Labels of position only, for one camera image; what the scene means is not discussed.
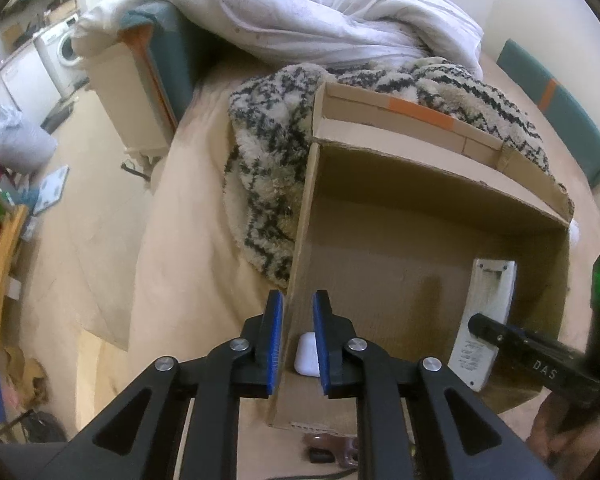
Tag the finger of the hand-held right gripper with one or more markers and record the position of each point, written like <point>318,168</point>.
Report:
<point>520,347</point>

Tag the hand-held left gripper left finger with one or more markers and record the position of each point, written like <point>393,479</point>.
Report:
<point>272,345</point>

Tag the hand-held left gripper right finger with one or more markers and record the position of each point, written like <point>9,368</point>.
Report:
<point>321,345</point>

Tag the white earbuds case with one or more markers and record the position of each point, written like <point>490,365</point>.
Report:
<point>305,355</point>

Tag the white remote control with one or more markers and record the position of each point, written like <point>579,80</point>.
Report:
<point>490,290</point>

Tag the small black device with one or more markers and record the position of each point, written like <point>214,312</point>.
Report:
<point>320,456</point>

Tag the brown cardboard box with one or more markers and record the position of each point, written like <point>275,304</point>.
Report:
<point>380,240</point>

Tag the person's right hand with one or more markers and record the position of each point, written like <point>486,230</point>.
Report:
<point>550,430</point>

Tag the black and cream patterned blanket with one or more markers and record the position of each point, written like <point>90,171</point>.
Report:
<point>265,160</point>

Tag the teal headboard cushion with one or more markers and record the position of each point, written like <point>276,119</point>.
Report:
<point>570,115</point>

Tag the white bathroom scale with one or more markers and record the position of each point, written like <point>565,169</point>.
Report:
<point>50,190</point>

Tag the white wooden side panel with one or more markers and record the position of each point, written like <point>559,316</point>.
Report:
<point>125,105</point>

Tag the wooden chair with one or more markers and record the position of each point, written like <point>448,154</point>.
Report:
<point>2,260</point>

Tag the grey plastic bag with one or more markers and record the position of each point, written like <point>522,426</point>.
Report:
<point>20,140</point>

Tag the white duvet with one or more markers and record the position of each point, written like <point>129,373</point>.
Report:
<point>305,10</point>

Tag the white washing machine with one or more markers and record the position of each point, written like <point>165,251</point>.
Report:
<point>65,50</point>

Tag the white kitchen cabinet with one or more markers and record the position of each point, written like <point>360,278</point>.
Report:
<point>25,75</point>

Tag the teal bed frame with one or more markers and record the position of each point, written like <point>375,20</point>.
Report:
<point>175,50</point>

